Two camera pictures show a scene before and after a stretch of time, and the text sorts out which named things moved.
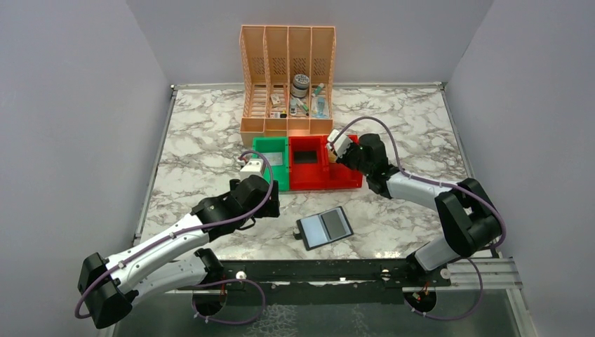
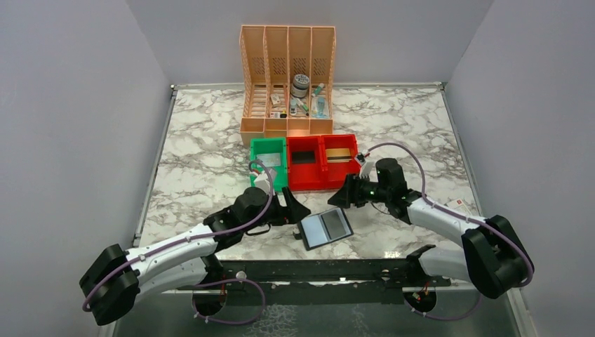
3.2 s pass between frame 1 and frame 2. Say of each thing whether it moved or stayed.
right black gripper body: moved
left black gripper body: moved
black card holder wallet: stayed
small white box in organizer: stayed
